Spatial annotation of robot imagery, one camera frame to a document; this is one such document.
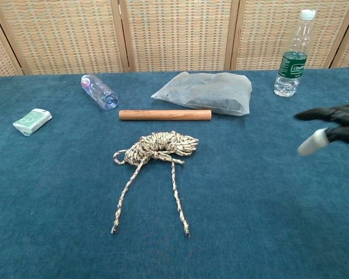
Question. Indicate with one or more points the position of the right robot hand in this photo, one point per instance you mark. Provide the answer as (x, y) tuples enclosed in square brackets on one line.
[(337, 128)]

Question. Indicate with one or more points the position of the clear bottle green label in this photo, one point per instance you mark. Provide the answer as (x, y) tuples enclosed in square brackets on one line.
[(292, 55)]

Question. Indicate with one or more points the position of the translucent plastic bag dark contents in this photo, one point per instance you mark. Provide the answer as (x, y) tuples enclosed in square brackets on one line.
[(206, 91)]

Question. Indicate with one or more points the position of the wooden cylindrical rod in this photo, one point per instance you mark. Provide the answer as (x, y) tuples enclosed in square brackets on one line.
[(165, 115)]

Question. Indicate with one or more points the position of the blue table cloth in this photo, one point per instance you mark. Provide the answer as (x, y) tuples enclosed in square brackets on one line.
[(174, 186)]

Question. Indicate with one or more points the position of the clear bottle blue cap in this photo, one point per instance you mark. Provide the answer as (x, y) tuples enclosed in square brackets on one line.
[(100, 91)]

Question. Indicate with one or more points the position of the small green white box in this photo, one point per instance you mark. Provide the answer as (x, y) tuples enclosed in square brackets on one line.
[(32, 121)]

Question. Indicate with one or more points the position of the woven folding screen wooden frame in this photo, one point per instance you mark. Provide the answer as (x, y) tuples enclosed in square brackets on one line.
[(174, 35)]

